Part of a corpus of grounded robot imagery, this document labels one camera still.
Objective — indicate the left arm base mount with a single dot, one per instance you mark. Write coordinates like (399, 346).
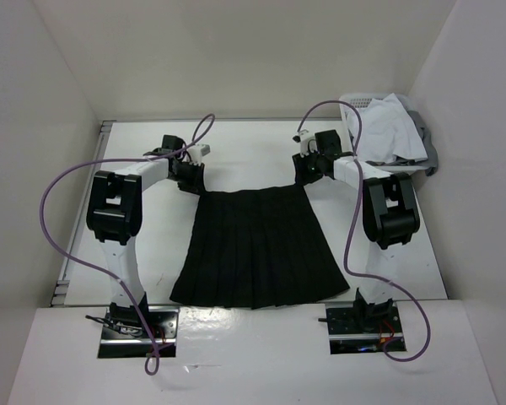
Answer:
(124, 340)

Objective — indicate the grey skirt in basket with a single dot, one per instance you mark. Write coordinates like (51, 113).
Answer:
(429, 166)

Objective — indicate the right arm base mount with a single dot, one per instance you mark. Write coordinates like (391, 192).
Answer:
(352, 333)

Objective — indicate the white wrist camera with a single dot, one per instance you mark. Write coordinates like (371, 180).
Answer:
(197, 152)
(307, 143)

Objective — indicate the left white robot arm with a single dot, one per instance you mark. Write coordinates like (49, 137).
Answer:
(115, 216)

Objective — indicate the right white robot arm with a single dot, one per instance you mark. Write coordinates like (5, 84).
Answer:
(389, 216)

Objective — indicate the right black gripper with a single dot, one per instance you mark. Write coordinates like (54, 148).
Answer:
(303, 175)

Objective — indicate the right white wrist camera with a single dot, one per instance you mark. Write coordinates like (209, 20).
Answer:
(307, 143)

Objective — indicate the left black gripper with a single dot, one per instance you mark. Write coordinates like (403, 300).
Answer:
(196, 185)

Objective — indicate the black pleated skirt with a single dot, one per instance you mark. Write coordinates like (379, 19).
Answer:
(255, 249)

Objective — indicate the white skirt in basket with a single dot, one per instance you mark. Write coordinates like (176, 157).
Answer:
(388, 133)

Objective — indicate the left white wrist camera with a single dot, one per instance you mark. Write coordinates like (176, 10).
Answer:
(197, 152)

